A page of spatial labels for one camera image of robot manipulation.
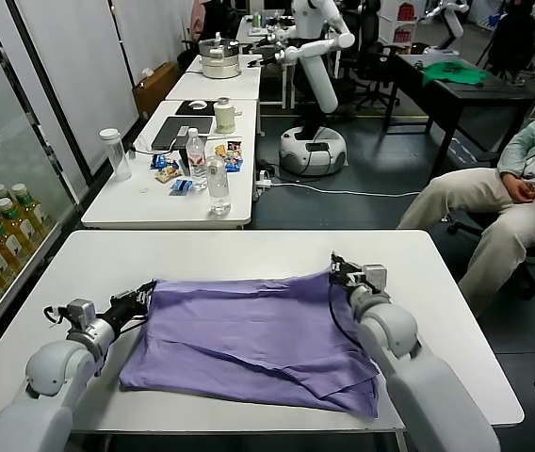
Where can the cream thermos jug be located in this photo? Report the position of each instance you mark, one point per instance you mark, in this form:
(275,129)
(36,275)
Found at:
(224,117)

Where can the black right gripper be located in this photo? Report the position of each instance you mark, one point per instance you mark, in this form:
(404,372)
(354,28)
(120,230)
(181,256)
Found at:
(348,280)

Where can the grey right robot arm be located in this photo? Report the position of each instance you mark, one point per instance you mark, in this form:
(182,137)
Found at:
(404,358)

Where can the black office chair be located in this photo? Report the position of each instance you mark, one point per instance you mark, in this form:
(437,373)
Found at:
(371,61)
(524,278)

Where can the white computer mouse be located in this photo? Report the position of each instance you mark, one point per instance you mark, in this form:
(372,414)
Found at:
(197,105)

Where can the black mouse pad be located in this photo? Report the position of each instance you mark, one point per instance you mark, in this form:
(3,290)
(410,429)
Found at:
(183,110)

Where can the white side table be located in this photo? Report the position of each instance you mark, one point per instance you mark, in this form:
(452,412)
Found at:
(121,207)

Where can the person in pink jacket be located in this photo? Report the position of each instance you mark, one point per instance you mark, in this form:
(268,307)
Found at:
(198,19)

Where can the white humanoid robot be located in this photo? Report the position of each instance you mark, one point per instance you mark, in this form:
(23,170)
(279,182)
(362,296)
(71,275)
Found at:
(317,80)

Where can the white table with steamer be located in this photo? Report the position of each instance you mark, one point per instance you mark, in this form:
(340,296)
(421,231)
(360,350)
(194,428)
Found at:
(220,89)

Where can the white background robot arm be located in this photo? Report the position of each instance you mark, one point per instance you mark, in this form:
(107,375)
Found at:
(451,21)

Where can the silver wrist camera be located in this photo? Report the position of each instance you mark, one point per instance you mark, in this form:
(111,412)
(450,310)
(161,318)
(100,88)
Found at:
(81,313)
(375,279)

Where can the brown snack packet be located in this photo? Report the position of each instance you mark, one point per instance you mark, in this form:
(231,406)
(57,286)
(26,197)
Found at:
(168,176)

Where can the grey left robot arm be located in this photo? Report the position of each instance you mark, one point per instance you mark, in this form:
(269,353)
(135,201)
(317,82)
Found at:
(55,372)

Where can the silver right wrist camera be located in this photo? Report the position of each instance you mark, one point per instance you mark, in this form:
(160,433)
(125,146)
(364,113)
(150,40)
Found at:
(375,279)

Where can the dark snack packet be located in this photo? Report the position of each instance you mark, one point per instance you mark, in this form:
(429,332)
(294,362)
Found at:
(235,147)

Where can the large clear water bottle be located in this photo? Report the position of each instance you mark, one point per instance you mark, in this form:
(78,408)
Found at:
(219,188)

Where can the small white remote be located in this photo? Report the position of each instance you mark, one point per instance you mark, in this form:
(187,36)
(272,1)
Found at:
(183,132)

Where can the white storage shelf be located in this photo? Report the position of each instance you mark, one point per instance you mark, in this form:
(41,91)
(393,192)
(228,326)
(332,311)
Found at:
(401,21)

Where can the grey laptop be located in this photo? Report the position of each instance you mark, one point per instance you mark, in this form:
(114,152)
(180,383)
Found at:
(178,134)

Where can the blue white snack packet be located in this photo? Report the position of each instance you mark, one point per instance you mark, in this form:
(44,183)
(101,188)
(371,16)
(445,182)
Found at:
(234,164)

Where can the white power strip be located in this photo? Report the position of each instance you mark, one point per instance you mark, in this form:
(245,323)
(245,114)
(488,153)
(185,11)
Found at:
(263,181)

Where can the yellow snack packet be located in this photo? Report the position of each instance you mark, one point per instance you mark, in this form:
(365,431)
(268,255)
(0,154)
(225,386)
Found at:
(220,150)

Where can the brown cardboard box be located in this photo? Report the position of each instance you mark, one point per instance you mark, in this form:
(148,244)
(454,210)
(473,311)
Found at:
(154,92)

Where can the person in black top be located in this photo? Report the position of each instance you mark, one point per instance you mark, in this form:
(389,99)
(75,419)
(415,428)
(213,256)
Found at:
(514,33)

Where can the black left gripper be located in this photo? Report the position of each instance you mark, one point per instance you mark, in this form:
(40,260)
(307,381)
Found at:
(126,307)

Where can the black table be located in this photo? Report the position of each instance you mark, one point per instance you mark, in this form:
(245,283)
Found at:
(475,94)

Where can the clear tumbler white lid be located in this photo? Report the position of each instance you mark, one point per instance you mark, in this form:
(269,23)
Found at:
(118,155)

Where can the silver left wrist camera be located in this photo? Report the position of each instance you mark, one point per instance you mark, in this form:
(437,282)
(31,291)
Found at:
(81,313)

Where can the green cloth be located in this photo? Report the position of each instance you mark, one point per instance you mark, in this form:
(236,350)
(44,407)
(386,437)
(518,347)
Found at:
(456,74)

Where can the purple t-shirt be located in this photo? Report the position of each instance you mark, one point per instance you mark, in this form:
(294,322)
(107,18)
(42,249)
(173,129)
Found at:
(248,339)

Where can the metal steamer pot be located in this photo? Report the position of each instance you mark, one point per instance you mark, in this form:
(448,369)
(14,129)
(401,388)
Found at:
(220,59)

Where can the water bottle red label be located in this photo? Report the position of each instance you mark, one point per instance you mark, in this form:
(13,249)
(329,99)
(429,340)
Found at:
(197,162)

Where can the seated person beige trousers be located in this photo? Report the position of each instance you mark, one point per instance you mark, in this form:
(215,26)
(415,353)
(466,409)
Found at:
(498,221)

